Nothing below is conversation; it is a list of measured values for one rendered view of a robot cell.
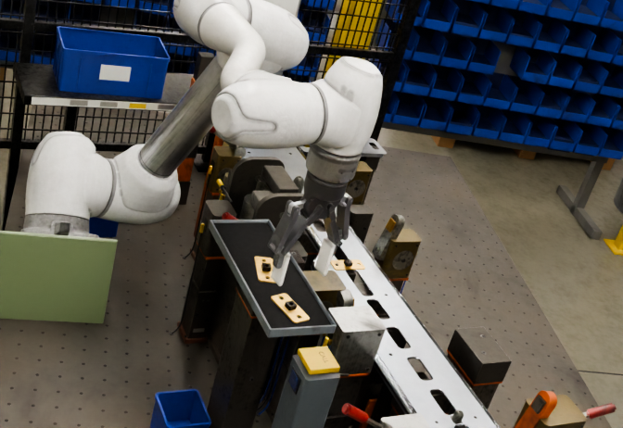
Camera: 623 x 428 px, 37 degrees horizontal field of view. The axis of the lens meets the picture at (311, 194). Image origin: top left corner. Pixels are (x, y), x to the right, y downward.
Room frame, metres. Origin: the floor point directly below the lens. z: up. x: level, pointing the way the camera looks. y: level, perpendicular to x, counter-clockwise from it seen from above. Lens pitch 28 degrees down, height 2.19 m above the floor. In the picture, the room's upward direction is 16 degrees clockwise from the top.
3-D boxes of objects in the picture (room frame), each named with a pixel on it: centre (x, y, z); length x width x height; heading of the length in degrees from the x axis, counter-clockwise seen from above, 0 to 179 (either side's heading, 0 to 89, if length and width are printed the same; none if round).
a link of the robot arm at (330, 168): (1.47, -0.02, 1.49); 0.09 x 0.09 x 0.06
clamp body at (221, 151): (2.25, 0.26, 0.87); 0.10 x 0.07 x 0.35; 121
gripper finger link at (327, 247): (1.51, -0.06, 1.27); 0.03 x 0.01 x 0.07; 45
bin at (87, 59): (2.52, 0.67, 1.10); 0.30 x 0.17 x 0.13; 117
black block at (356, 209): (2.27, -0.15, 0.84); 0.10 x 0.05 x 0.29; 121
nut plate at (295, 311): (1.47, -0.02, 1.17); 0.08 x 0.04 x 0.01; 44
